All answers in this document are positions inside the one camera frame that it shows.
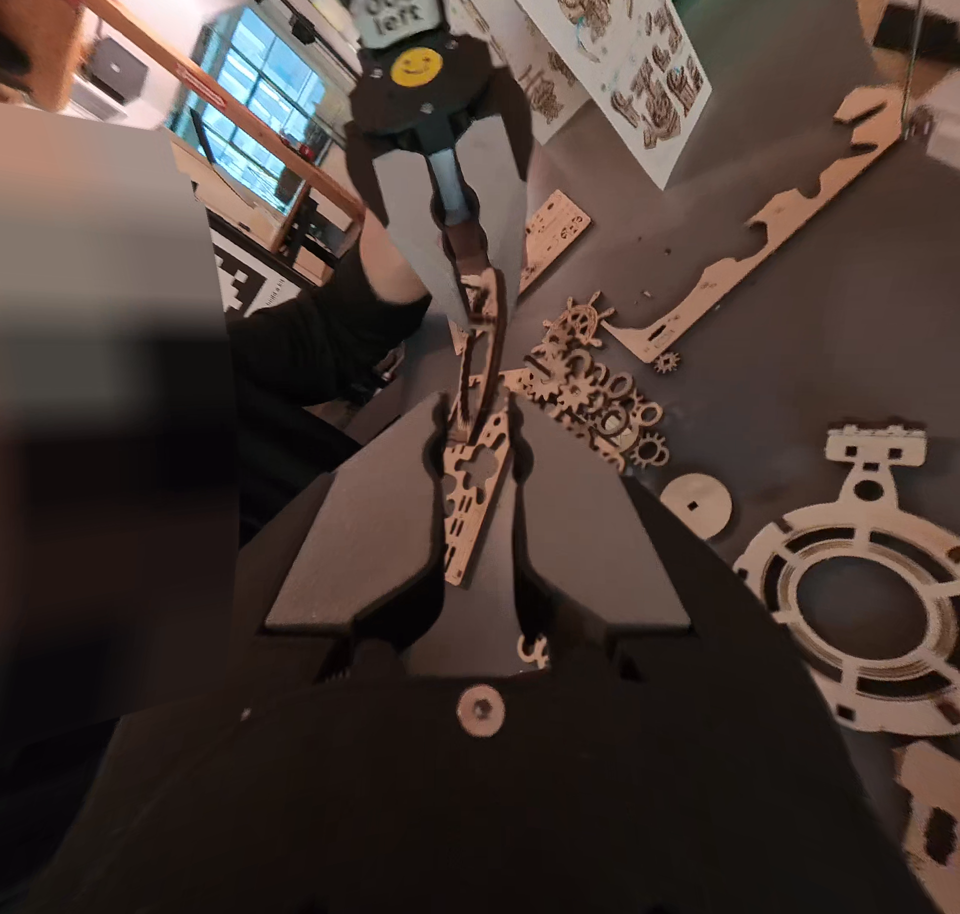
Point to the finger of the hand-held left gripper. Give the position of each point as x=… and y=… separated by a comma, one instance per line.
x=412, y=216
x=502, y=194

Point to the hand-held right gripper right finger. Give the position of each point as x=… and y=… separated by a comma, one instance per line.
x=600, y=554

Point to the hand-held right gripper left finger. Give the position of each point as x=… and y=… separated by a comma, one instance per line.
x=352, y=546

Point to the curved wooden arc part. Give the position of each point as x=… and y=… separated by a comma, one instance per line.
x=495, y=314

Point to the perforated wooden wedge offcut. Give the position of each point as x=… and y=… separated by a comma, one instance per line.
x=480, y=505

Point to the wooden ship wheel part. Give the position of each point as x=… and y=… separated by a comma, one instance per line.
x=581, y=321

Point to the person's left hand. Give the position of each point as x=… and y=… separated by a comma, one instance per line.
x=390, y=276

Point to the small slotted wooden sheet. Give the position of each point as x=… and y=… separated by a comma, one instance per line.
x=559, y=224

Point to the small curled wooden part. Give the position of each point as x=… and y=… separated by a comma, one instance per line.
x=529, y=648

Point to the round wooden disc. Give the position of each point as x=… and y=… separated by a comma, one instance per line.
x=705, y=494

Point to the glass window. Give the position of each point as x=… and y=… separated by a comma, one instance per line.
x=255, y=81

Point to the folded paper instruction booklet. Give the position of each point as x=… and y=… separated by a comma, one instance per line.
x=660, y=126

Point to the black white marker board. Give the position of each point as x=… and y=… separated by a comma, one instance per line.
x=247, y=276

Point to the small wooden gear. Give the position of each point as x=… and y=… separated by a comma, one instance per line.
x=666, y=362

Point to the long wooden beam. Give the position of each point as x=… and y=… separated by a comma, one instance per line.
x=187, y=74

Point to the jagged wooden sheet strip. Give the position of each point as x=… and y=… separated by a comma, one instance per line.
x=720, y=284

